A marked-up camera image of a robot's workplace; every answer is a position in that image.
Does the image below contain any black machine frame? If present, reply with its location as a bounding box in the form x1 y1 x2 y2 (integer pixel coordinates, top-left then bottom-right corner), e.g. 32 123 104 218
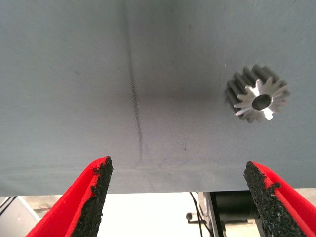
197 191 263 237

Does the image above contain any small steel planetary gear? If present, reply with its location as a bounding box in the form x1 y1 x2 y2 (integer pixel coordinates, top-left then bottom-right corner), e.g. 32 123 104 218
224 63 291 124

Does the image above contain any light grey box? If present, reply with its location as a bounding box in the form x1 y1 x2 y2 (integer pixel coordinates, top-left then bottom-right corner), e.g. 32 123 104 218
0 197 41 237

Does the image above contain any black floor cable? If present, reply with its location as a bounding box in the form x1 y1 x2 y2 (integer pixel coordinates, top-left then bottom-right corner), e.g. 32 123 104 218
186 192 212 237

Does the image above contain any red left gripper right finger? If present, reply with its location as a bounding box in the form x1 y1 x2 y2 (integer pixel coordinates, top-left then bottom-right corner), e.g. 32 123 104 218
243 161 316 237

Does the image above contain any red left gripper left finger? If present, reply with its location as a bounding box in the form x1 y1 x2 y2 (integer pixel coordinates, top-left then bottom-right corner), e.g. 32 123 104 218
26 156 114 237

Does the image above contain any dark grey table cloth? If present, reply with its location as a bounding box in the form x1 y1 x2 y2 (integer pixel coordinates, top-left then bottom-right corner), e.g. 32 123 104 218
0 0 316 198

